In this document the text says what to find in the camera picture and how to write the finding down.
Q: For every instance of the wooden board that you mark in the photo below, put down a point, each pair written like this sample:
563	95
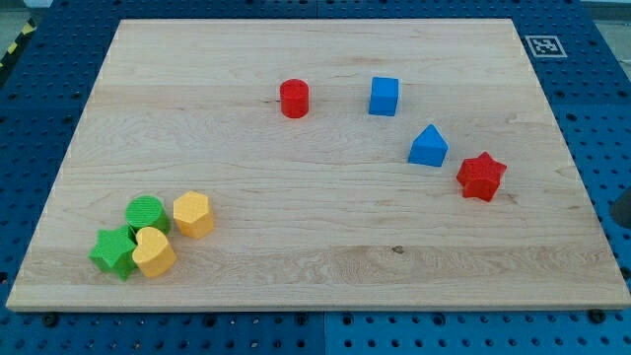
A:
322	212

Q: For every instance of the red star block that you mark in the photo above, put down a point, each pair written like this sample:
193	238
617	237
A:
480	177

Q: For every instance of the green star block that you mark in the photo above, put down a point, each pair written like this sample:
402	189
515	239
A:
112	252

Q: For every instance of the red cylinder block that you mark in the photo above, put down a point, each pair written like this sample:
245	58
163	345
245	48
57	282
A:
294	98

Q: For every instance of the blue cube block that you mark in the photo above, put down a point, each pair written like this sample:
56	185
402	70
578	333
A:
384	96

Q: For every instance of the blue triangular prism block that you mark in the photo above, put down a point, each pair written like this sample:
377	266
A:
429	148

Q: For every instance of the yellow hexagon block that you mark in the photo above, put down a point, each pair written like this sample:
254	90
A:
193	214

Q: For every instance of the green cylinder block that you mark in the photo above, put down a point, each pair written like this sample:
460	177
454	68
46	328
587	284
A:
147	211

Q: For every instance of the yellow heart block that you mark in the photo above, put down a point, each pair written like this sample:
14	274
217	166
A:
153	254

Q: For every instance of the white fiducial marker tag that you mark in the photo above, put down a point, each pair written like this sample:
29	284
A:
545	46

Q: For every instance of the dark grey robot tool tip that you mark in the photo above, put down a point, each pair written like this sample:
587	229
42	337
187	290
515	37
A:
620	210

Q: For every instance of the yellow black hazard tape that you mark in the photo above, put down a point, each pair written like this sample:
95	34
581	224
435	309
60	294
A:
17	47

